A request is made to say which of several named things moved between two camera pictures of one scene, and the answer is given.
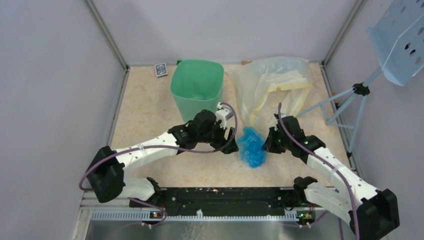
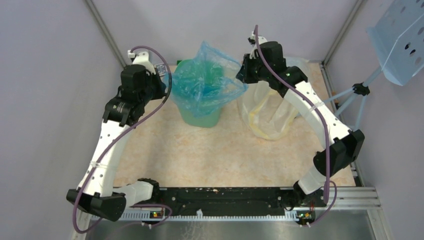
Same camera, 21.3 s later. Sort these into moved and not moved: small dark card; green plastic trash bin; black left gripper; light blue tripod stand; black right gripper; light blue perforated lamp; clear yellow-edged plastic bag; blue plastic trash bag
Moved: blue plastic trash bag; black left gripper; black right gripper
Not moved: green plastic trash bin; small dark card; clear yellow-edged plastic bag; light blue perforated lamp; light blue tripod stand
